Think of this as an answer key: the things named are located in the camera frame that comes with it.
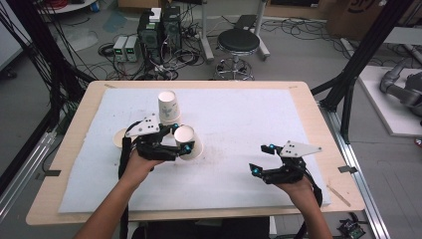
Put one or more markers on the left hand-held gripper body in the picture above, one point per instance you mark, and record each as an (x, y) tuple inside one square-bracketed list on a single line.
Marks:
[(154, 149)]

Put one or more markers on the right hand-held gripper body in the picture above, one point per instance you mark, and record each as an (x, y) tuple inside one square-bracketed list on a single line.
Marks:
[(292, 172)]

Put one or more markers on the white disposable paper cup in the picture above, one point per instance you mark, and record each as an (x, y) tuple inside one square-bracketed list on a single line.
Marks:
[(192, 142), (118, 139)]

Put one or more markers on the stack of white paper cups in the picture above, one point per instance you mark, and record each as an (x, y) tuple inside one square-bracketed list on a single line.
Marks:
[(168, 108)]

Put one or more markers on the person's right hand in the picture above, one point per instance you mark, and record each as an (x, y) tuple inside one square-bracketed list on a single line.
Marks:
[(300, 194)]

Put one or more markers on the person's left hand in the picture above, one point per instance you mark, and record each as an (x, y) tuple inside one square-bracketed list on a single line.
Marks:
[(139, 169)]

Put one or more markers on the thin wooden stick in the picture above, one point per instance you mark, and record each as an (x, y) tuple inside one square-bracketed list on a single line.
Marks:
[(340, 196)]

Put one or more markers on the black tape piece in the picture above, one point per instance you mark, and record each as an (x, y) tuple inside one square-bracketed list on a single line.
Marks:
[(53, 173), (347, 169)]

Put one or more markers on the person's dark clothing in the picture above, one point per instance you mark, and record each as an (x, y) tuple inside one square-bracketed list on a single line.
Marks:
[(199, 230)]

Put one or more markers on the green circuit board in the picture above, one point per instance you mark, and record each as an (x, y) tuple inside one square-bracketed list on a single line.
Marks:
[(351, 229)]

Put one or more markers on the grey bench power supply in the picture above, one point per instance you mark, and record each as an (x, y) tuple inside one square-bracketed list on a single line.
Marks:
[(120, 48), (132, 49)]

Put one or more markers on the black computer tower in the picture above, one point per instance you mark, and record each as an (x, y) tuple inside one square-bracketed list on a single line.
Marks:
[(172, 30), (149, 36)]

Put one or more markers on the white stand leg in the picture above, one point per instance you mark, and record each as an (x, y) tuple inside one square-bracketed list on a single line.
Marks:
[(206, 36), (261, 33)]

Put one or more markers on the black round stool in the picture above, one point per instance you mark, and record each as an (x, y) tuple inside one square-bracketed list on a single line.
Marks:
[(238, 41)]

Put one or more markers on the small white box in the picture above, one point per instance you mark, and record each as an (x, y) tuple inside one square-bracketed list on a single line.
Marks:
[(155, 15)]

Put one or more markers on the white floor board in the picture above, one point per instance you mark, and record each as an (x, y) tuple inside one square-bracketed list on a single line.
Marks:
[(384, 106)]

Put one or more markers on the flat black plate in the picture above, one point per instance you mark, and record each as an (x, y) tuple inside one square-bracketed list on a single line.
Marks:
[(245, 22)]

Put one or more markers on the brown cardboard box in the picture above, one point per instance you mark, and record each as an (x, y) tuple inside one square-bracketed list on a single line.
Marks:
[(358, 16)]

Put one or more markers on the aluminium floor rail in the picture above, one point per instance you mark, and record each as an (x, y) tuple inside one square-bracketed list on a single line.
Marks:
[(23, 172), (358, 179)]

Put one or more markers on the black frame post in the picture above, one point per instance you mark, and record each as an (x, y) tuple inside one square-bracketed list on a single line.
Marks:
[(361, 56), (40, 43)]

